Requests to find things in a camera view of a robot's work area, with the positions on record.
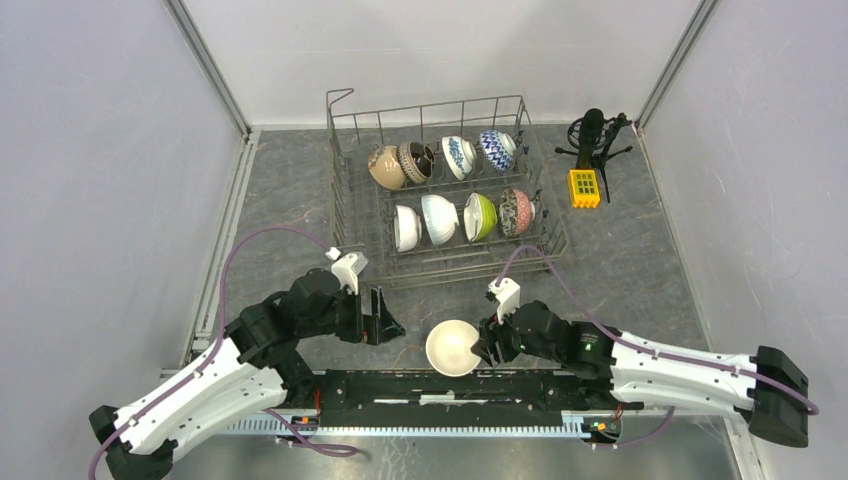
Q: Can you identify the floral brown patterned bowl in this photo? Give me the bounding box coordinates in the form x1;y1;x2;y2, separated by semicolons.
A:
499;187;535;238

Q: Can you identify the green and white bowl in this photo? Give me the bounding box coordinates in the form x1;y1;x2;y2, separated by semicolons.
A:
463;192;498;243

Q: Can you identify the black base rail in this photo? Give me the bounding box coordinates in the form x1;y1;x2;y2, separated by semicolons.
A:
316;369;644;428

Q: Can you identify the grey wire dish rack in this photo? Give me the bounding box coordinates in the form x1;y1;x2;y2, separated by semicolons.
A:
325;88;569;288

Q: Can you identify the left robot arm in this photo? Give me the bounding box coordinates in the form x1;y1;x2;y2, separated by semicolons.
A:
89;268;406;479

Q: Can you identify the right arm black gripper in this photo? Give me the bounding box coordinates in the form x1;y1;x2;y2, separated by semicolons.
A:
470;297;561;368

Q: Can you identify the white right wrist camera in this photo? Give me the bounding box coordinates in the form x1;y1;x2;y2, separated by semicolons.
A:
486;277;521;324

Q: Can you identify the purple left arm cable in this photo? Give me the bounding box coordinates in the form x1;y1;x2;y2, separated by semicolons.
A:
87;223;362;480

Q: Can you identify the black microphone on tripod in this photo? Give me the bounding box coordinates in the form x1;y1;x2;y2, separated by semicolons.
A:
554;108;633;202

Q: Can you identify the pink bowl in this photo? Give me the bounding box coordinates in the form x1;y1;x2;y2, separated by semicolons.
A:
478;130;517;174

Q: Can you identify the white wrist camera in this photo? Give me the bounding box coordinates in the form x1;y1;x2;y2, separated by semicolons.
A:
486;277;521;324
325;247;369;295

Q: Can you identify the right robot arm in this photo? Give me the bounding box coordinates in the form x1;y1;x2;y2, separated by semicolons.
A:
471;301;812;448

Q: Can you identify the blue floral bowl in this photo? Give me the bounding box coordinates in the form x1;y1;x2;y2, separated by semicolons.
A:
441;135;477;181

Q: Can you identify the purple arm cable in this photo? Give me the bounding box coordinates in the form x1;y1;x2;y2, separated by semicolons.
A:
494;245;821;452
87;223;362;480

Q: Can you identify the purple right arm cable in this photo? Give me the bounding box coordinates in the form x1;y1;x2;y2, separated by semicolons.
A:
494;245;821;452

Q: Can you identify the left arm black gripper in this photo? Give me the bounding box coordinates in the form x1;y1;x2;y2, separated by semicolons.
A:
301;284;405;344

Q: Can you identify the plain white bottom bowl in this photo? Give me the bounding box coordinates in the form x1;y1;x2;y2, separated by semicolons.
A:
425;319;482;377

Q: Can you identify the brown rimmed cream bowl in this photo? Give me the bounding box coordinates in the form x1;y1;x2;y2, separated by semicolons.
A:
398;141;435;184

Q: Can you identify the yellow block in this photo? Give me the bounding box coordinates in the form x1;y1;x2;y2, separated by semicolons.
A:
567;169;601;209

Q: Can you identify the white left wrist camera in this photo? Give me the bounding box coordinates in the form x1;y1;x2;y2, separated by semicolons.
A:
325;247;369;295

